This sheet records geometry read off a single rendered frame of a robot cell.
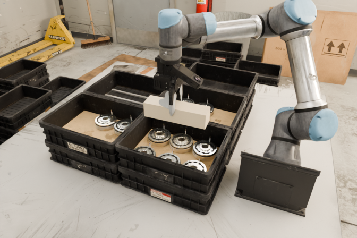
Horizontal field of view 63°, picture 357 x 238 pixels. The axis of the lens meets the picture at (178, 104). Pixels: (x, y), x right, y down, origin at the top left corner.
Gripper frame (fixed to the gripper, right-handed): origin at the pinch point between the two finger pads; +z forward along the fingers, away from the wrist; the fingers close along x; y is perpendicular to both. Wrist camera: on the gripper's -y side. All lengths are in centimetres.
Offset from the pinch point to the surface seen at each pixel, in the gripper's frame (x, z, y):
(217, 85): -71, 26, 1
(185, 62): -184, 66, 61
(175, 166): 12.5, 16.5, -4.2
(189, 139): -11.2, 22.7, -1.6
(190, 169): 12.7, 15.9, -9.9
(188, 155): -4.9, 25.8, -3.3
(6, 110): -41, 59, 151
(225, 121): -35.4, 25.9, -12.5
